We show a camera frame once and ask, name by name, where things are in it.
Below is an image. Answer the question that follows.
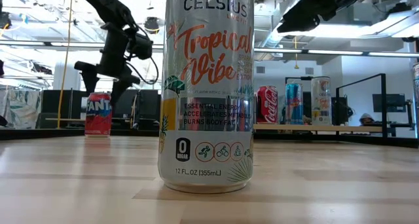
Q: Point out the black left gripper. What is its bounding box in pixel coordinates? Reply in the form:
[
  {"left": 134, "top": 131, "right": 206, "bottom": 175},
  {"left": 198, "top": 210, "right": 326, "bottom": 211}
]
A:
[{"left": 73, "top": 22, "right": 141, "bottom": 109}]

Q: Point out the red Fanta can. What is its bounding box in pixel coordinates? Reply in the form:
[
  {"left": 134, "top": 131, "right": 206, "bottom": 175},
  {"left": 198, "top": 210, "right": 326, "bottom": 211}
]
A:
[{"left": 84, "top": 92, "right": 113, "bottom": 138}]

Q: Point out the white Celsius energy drink can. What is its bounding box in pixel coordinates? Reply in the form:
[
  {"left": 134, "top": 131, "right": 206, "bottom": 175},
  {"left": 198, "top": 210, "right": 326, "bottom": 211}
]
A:
[
  {"left": 310, "top": 76, "right": 332, "bottom": 126},
  {"left": 157, "top": 0, "right": 255, "bottom": 195}
]

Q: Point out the blue silver Red Bull can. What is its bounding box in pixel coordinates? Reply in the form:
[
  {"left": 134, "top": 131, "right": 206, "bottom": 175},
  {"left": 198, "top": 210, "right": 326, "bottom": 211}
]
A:
[{"left": 284, "top": 83, "right": 304, "bottom": 125}]

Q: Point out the red Coca-Cola can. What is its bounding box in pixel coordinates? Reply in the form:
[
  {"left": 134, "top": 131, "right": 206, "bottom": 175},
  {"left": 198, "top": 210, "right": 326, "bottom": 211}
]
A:
[{"left": 254, "top": 85, "right": 279, "bottom": 124}]

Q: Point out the black office partition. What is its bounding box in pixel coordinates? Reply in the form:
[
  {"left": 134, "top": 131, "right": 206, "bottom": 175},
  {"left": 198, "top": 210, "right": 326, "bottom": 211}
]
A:
[{"left": 41, "top": 88, "right": 161, "bottom": 130}]

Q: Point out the long linear ceiling light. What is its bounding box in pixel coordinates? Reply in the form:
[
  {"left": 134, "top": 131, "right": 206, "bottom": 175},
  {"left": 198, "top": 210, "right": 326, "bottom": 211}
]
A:
[{"left": 0, "top": 40, "right": 419, "bottom": 58}]

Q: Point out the wooden background desk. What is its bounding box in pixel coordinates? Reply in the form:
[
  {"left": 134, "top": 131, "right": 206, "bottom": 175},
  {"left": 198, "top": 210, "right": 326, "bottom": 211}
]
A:
[{"left": 45, "top": 117, "right": 86, "bottom": 122}]

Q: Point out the white green printed banner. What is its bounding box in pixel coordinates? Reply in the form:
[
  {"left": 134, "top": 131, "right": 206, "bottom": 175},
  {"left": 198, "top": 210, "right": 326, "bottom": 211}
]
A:
[{"left": 0, "top": 86, "right": 43, "bottom": 130}]

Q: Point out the black computer monitor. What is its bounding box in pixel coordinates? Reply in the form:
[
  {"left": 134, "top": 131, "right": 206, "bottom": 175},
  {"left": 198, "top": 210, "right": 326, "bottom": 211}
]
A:
[{"left": 372, "top": 93, "right": 407, "bottom": 113}]

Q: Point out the person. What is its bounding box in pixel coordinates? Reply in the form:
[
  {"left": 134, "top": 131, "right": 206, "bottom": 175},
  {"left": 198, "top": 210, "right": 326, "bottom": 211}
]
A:
[{"left": 359, "top": 113, "right": 376, "bottom": 126}]

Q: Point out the silver spiral ventilation duct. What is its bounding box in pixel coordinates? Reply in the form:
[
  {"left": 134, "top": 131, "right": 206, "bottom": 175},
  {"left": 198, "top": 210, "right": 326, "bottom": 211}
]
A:
[{"left": 254, "top": 0, "right": 312, "bottom": 63}]

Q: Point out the yellow extension cable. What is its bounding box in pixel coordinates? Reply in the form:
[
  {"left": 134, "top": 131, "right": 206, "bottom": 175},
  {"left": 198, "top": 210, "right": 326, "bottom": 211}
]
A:
[{"left": 57, "top": 0, "right": 75, "bottom": 130}]

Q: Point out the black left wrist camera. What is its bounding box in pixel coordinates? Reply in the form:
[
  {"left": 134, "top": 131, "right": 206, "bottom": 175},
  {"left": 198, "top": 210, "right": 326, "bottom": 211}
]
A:
[{"left": 126, "top": 33, "right": 154, "bottom": 61}]

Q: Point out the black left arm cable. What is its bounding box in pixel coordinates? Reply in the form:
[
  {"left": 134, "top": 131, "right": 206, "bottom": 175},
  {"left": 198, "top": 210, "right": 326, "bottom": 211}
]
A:
[{"left": 122, "top": 19, "right": 160, "bottom": 86}]

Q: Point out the black aluminium table frame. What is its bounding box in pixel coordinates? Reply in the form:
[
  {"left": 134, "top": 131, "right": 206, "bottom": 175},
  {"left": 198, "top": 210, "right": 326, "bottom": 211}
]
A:
[{"left": 0, "top": 128, "right": 419, "bottom": 149}]

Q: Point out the black frame wooden shelf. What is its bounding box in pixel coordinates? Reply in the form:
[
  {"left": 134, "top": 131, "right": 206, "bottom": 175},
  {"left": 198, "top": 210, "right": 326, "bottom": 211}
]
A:
[{"left": 253, "top": 72, "right": 387, "bottom": 147}]

